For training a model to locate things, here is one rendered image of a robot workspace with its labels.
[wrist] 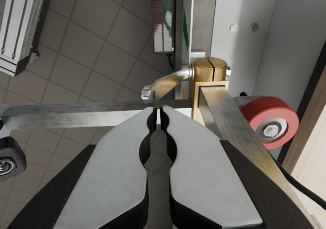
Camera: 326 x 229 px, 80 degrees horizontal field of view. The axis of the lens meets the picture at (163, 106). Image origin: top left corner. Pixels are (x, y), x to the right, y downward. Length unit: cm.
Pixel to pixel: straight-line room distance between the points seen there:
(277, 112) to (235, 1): 31
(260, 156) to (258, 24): 42
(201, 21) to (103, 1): 78
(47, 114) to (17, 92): 118
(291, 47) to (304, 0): 9
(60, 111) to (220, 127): 25
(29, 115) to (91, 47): 88
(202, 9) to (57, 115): 33
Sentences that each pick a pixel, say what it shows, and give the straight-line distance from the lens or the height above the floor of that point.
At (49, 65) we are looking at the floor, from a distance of 135.
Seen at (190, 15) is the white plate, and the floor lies 79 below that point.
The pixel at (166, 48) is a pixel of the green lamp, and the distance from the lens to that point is 44.
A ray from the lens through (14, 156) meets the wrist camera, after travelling 30.
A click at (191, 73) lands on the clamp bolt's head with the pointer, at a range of 30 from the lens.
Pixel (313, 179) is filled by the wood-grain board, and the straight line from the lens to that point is 47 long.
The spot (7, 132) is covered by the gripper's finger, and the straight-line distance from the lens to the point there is 42.
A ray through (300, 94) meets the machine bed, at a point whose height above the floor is 79.
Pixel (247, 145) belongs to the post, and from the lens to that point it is 20.
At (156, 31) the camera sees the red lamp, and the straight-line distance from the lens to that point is 43.
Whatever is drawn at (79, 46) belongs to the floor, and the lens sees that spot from 124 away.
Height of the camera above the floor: 112
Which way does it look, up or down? 58 degrees down
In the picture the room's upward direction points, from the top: 176 degrees clockwise
